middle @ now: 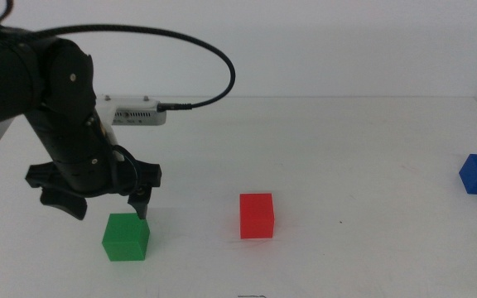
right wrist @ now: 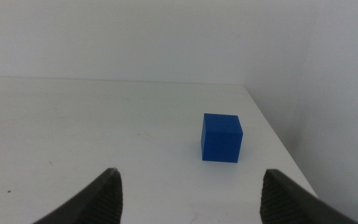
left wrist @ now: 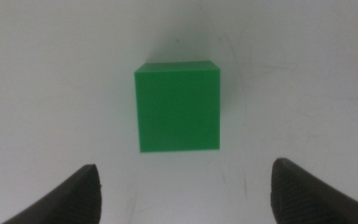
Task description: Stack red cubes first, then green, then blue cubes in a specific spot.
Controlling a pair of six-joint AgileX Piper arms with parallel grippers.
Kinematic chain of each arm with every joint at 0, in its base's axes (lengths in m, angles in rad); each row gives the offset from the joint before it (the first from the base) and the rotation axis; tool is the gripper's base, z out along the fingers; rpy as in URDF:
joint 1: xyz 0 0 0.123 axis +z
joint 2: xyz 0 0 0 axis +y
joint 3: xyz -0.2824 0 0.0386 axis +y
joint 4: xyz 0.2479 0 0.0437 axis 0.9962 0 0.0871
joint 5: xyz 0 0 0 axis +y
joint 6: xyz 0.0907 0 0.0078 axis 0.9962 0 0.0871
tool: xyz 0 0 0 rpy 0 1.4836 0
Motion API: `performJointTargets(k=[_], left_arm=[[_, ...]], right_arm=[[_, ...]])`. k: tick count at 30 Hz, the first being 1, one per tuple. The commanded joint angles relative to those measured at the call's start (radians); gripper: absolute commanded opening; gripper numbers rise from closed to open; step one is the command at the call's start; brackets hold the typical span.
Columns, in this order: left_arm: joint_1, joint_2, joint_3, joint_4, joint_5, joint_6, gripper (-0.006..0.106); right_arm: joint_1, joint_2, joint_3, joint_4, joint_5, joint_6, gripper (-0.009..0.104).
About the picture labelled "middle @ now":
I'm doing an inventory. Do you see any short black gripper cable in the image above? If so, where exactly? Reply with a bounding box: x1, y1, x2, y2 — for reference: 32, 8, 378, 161
113, 143, 141, 196

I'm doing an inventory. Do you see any red cube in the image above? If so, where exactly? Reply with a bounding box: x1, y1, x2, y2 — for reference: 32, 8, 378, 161
238, 192, 276, 240

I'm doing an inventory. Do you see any black camera cable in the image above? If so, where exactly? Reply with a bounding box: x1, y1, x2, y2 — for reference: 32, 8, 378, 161
0, 0, 237, 113

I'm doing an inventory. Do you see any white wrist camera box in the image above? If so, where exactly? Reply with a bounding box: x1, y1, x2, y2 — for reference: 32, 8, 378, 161
94, 94, 168, 127

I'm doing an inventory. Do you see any green cube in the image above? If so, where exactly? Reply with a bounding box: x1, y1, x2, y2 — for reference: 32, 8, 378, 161
101, 212, 151, 262

